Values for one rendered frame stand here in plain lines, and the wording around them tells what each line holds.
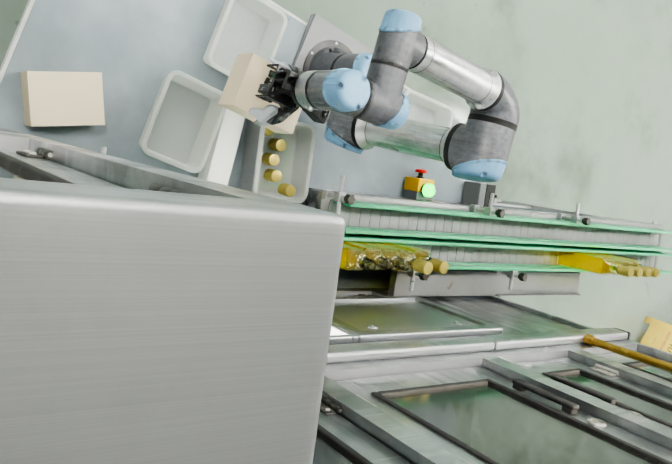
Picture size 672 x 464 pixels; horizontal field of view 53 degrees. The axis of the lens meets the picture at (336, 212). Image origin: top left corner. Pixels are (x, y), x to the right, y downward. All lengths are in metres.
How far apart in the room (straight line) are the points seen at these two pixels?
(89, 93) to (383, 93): 0.72
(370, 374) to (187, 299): 1.06
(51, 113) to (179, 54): 0.37
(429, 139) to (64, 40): 0.89
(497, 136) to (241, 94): 0.58
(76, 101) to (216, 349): 1.34
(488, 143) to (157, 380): 1.29
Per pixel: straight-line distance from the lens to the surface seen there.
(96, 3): 1.77
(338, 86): 1.21
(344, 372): 1.35
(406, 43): 1.31
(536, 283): 2.61
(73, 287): 0.33
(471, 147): 1.58
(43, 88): 1.65
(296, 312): 0.38
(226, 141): 1.81
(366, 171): 2.14
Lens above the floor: 2.44
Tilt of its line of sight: 54 degrees down
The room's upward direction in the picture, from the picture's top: 104 degrees clockwise
